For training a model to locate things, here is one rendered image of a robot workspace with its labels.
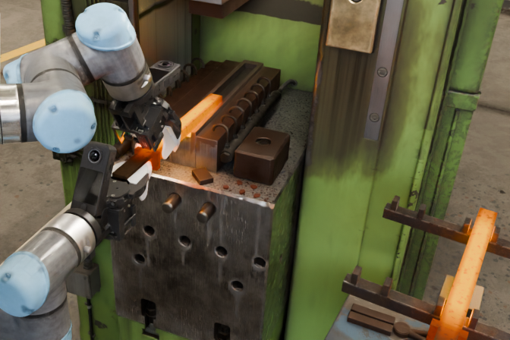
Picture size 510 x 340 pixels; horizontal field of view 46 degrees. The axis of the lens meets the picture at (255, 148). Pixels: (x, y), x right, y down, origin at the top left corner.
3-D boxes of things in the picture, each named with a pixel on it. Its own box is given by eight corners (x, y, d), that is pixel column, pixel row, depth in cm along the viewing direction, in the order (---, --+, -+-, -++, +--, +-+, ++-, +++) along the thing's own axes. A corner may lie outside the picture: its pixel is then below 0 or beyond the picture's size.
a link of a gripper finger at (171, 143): (164, 170, 112) (145, 143, 105) (176, 145, 115) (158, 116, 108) (177, 173, 111) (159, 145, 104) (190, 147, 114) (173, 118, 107)
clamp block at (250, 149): (271, 187, 120) (274, 159, 117) (232, 177, 123) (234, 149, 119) (288, 158, 130) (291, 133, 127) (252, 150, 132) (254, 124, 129)
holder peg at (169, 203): (172, 215, 120) (172, 205, 118) (160, 212, 120) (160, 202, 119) (181, 205, 123) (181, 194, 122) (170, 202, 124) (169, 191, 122)
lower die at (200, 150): (216, 173, 124) (217, 137, 119) (131, 152, 129) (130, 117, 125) (278, 96, 158) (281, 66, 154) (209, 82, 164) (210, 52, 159)
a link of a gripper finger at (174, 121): (162, 137, 111) (144, 109, 104) (166, 130, 112) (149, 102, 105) (184, 141, 109) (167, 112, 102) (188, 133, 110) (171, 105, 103)
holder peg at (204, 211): (207, 225, 118) (208, 214, 116) (195, 221, 118) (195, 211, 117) (215, 214, 121) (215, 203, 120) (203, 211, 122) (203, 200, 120)
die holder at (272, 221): (259, 363, 137) (273, 205, 115) (114, 315, 147) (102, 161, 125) (319, 227, 183) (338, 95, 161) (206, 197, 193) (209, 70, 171)
